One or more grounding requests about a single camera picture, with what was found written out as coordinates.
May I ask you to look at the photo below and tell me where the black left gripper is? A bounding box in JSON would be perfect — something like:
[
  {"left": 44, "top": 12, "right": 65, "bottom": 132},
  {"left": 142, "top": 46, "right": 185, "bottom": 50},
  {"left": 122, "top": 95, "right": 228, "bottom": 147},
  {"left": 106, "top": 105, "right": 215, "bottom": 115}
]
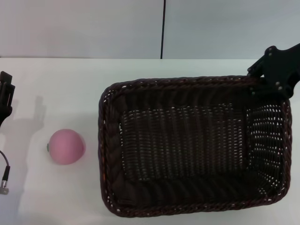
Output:
[{"left": 0, "top": 71, "right": 16, "bottom": 128}]

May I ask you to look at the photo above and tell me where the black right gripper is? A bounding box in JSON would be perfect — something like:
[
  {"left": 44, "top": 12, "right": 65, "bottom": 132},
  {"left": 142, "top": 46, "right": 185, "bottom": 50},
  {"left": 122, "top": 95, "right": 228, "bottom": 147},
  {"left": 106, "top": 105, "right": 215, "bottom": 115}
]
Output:
[{"left": 247, "top": 43, "right": 300, "bottom": 99}]

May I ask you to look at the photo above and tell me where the dark brown woven basket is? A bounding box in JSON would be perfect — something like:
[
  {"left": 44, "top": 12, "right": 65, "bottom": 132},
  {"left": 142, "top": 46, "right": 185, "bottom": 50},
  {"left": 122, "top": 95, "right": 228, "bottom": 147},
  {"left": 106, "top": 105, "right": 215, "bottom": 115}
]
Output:
[{"left": 98, "top": 75, "right": 293, "bottom": 213}]

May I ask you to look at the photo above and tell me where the pink toy peach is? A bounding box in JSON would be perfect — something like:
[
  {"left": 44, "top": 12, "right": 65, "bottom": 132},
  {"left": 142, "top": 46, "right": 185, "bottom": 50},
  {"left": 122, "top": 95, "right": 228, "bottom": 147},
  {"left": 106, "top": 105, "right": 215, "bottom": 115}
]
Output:
[{"left": 45, "top": 128, "right": 86, "bottom": 165}]

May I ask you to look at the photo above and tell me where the dark cable with metal plug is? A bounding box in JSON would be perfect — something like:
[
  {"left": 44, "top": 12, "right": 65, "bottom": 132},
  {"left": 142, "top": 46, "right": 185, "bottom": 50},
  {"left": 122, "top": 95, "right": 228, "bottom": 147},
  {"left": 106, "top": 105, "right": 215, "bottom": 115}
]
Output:
[{"left": 0, "top": 150, "right": 11, "bottom": 195}]

